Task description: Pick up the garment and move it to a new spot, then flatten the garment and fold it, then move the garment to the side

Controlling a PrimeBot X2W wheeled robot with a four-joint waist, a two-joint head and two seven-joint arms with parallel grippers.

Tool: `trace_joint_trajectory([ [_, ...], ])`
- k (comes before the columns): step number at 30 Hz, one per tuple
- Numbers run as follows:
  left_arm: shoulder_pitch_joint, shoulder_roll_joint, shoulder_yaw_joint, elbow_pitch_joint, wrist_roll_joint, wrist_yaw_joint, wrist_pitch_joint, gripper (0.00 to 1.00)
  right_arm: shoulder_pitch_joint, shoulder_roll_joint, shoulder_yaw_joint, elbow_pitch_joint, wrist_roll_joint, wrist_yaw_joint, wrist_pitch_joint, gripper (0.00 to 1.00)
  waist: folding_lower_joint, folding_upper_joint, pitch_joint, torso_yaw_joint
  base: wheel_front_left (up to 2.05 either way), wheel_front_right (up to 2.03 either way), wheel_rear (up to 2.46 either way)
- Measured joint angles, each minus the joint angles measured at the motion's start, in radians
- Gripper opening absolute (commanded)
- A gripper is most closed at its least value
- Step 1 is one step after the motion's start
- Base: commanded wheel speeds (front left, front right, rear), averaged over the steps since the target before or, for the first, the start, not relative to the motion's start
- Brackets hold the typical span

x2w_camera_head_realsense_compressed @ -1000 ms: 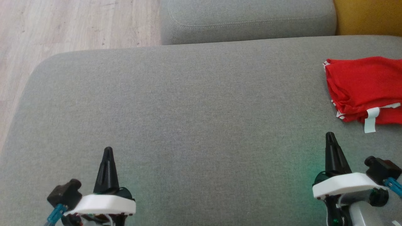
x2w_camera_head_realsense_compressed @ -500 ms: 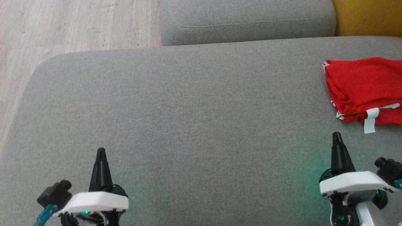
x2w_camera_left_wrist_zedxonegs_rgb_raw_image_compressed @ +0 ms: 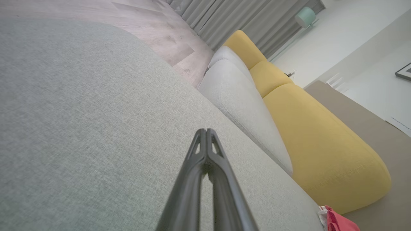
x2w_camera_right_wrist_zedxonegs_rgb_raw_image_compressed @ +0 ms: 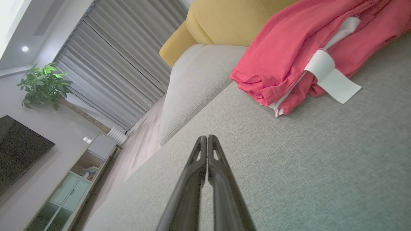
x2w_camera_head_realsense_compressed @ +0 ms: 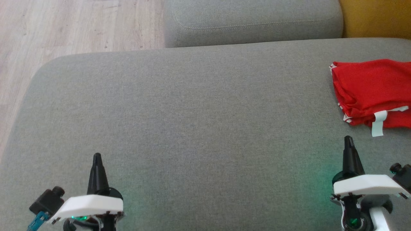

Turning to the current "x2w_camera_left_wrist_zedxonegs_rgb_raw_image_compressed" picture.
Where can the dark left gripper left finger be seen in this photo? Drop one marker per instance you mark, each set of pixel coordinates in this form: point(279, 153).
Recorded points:
point(186, 192)

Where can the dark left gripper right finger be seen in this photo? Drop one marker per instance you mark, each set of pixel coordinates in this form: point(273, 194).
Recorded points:
point(228, 199)

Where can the red shorts with white trim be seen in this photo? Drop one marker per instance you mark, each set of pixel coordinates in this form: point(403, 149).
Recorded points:
point(337, 223)

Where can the yellow sofa back cushion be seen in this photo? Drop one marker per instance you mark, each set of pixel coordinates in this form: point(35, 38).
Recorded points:
point(321, 147)
point(269, 77)

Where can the wide grey sofa seat cushion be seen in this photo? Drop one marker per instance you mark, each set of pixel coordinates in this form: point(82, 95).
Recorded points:
point(96, 128)

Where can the yellow sofa armrest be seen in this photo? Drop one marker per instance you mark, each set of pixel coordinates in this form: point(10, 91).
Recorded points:
point(244, 48)

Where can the grey pleated curtain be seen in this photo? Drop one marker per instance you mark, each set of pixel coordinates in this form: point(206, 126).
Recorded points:
point(231, 19)

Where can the mint green floor lamp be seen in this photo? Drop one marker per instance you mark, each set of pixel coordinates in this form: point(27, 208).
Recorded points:
point(305, 17)

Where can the dark framed wall picture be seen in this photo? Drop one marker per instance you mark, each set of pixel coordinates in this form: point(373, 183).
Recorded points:
point(405, 72)

